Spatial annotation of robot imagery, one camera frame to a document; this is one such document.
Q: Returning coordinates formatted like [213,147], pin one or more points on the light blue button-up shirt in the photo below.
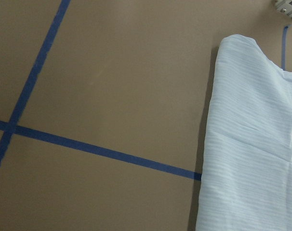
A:
[246,182]

